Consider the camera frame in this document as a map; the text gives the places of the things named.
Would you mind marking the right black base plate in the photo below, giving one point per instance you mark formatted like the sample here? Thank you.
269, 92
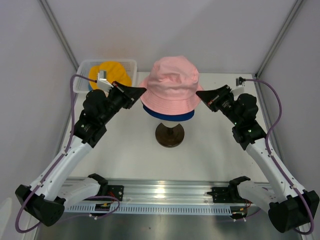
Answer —
229, 194

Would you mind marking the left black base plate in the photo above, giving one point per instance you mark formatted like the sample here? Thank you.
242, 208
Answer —
116, 191

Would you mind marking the blue bucket hat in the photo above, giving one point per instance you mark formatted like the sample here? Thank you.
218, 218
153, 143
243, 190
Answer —
171, 118

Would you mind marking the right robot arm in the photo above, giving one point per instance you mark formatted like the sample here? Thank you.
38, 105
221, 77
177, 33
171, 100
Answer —
288, 205

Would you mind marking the right aluminium frame post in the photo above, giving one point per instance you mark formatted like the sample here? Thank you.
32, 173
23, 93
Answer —
284, 29

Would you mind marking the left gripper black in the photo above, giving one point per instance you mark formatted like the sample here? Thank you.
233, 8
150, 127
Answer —
129, 94

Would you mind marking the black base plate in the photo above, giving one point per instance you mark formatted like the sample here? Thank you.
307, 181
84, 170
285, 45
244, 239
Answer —
116, 191
229, 194

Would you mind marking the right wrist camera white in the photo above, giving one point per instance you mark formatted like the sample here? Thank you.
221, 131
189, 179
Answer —
239, 86

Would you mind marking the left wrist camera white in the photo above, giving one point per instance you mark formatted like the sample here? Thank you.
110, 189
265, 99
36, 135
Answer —
102, 82

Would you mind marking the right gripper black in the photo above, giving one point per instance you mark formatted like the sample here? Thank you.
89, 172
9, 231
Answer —
212, 98

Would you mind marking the yellow bucket hat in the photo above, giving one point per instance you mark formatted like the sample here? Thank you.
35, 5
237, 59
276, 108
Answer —
115, 72

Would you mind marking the white perforated plastic basket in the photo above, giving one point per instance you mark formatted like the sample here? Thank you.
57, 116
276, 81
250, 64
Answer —
81, 86

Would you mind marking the aluminium mounting rail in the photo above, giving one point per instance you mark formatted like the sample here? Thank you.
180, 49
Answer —
188, 192

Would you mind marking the white slotted cable duct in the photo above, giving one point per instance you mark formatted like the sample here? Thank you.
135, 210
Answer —
151, 209

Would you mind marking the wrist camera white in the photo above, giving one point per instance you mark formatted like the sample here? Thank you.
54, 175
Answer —
239, 86
102, 82

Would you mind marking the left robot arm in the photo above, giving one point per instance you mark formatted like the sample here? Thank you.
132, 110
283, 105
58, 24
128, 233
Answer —
43, 198

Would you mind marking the pink bucket hat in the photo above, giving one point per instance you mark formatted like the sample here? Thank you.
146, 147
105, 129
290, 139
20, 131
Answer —
171, 86

